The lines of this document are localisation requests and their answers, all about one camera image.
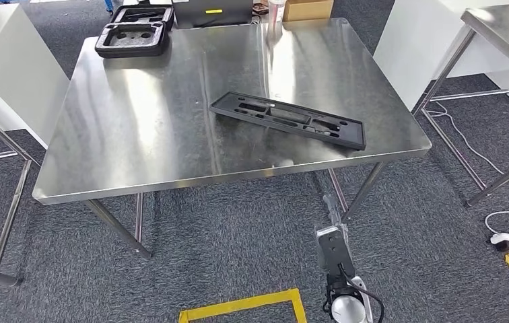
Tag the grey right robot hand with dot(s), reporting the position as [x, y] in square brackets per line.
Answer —
[335, 214]

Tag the long black plastic part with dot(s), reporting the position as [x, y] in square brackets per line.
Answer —
[221, 107]

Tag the stainless steel workbench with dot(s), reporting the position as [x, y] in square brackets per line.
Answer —
[147, 125]

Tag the blue metal shelf rack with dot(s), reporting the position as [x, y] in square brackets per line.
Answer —
[108, 5]

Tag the white panel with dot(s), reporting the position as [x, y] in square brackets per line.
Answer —
[415, 44]
[13, 67]

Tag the brown cardboard box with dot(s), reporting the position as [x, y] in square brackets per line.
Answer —
[308, 11]

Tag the plastic drink cup with straw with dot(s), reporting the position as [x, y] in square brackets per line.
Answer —
[276, 11]

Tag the small dark brown object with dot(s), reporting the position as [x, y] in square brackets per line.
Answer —
[260, 9]

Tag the dark grey laptop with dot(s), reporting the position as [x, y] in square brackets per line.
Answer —
[210, 18]

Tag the black foam case round holes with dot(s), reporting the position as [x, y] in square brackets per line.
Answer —
[103, 47]

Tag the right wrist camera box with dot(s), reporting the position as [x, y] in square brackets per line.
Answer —
[335, 249]

